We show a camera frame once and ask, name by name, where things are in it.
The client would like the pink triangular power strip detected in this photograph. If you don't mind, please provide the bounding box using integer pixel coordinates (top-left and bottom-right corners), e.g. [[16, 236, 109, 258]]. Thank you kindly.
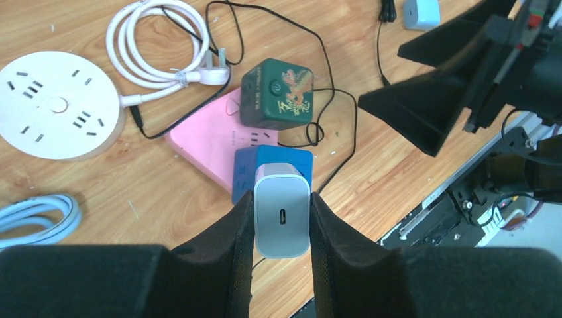
[[165, 88, 278, 193]]

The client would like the light blue charger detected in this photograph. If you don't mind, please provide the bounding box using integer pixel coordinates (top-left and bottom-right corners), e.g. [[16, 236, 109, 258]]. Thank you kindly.
[[402, 0, 441, 31]]

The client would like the thin black adapter cable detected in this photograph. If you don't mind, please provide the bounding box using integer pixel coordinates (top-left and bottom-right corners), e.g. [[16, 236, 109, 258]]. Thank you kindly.
[[129, 0, 359, 196]]

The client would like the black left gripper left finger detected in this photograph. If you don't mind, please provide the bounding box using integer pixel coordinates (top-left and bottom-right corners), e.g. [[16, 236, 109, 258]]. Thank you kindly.
[[1, 193, 254, 317]]

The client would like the coiled pink cable with plug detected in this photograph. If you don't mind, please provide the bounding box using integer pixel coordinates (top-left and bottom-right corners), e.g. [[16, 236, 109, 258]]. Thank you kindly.
[[105, 0, 231, 109]]

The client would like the blue cube socket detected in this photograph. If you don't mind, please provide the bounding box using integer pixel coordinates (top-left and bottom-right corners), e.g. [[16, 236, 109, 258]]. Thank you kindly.
[[231, 145, 313, 204]]

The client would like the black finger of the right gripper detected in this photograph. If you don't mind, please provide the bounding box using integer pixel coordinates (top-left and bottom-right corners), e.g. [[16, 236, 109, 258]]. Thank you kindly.
[[358, 41, 496, 156], [397, 0, 515, 67]]

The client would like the dark green adapter plug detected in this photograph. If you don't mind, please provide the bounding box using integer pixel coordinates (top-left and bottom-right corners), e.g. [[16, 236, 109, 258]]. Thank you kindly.
[[239, 58, 314, 131]]

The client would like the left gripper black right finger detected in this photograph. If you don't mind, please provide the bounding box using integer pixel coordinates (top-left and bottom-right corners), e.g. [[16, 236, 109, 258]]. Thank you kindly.
[[309, 193, 561, 317]]

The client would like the grey power strip cable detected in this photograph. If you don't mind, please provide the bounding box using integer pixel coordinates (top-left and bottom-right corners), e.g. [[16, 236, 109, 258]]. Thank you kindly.
[[0, 194, 83, 251]]

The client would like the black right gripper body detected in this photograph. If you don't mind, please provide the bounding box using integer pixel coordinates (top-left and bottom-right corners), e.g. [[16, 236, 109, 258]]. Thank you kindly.
[[464, 1, 561, 133]]

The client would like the round pink power strip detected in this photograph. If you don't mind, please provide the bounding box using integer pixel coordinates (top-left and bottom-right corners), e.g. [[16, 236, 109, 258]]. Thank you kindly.
[[1, 51, 126, 160]]

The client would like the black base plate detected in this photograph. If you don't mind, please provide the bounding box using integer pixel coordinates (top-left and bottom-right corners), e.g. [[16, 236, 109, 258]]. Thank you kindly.
[[377, 127, 562, 249]]

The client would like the white cube charger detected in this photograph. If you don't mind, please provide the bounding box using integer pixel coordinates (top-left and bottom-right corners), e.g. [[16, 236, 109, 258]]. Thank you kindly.
[[253, 175, 311, 258]]

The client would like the bundled black cable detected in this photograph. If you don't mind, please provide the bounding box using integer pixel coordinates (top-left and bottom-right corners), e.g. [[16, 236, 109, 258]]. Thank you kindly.
[[376, 0, 398, 87]]

